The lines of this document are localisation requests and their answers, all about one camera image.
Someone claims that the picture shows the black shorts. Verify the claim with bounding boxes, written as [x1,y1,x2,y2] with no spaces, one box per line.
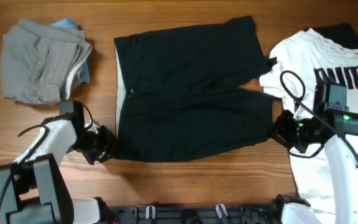
[114,16,275,162]

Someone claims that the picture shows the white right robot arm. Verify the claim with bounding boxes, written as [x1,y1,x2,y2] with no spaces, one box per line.
[273,109,358,223]

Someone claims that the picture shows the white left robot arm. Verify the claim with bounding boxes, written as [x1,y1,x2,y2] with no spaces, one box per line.
[0,120,119,223]

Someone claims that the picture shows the white Puma t-shirt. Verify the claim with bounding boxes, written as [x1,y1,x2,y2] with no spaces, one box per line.
[260,24,358,223]

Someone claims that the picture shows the folded grey shorts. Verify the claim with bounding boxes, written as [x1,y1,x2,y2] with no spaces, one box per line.
[0,18,93,105]

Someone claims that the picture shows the black garment under t-shirt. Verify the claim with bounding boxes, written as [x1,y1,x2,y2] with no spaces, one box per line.
[304,23,358,50]

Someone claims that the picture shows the folded blue garment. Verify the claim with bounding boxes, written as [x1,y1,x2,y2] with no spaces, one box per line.
[2,17,91,84]

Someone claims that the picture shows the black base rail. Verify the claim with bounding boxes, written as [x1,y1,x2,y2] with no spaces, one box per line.
[110,204,286,224]

